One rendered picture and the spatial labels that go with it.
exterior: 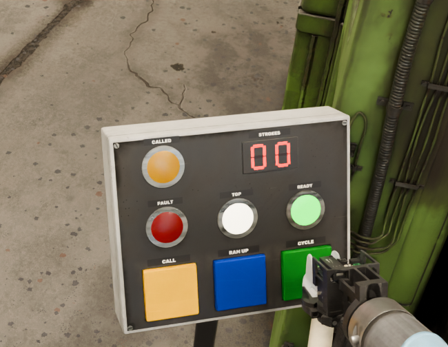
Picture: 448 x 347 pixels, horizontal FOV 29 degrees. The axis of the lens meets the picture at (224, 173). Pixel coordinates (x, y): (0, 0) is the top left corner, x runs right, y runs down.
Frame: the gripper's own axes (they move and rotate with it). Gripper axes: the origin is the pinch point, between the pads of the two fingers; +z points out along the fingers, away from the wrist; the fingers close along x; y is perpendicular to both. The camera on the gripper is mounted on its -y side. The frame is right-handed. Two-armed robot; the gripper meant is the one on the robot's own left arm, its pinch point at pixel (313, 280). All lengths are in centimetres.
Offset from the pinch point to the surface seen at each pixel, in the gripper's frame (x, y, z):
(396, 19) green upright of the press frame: -17.9, 34.4, 11.5
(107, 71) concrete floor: 0, 2, 207
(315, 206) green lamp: -1.4, 10.0, 2.8
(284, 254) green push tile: 3.5, 3.6, 2.5
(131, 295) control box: 25.5, 0.4, 3.2
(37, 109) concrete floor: 27, -7, 192
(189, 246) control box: 17.0, 6.3, 3.2
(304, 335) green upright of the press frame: -17, -35, 52
